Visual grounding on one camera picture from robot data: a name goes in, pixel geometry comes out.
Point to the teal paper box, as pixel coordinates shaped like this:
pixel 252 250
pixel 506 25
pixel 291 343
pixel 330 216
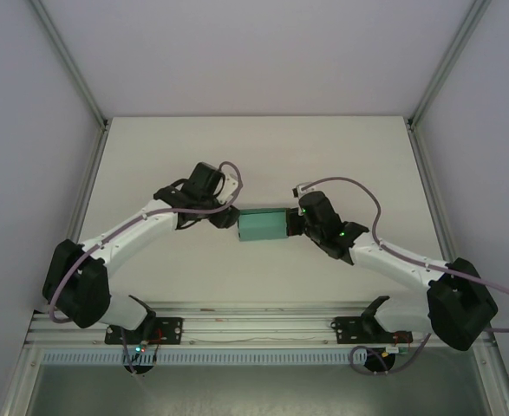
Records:
pixel 262 225

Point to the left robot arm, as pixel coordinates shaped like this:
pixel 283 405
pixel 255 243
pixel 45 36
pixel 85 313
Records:
pixel 85 286

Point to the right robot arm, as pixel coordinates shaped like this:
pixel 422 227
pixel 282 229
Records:
pixel 453 303

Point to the small board with yellow plug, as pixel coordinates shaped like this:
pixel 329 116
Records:
pixel 393 350

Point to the small board with green light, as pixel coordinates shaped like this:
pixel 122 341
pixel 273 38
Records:
pixel 141 347

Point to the grey metal panel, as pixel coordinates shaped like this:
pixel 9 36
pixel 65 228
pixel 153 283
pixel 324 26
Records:
pixel 254 390

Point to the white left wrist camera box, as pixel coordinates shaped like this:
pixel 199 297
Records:
pixel 230 184

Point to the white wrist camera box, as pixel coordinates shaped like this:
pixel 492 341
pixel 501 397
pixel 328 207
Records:
pixel 230 184
pixel 299 190

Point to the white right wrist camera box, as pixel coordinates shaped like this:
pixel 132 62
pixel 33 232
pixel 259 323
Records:
pixel 299 190

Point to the aluminium side rail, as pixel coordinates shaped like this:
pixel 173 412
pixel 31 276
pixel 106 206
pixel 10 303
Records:
pixel 432 186
pixel 85 186

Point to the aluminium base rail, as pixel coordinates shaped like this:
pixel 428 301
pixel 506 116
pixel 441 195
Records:
pixel 258 323

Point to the aluminium frame post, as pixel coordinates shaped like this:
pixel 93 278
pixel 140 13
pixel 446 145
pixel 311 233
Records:
pixel 69 60
pixel 449 60

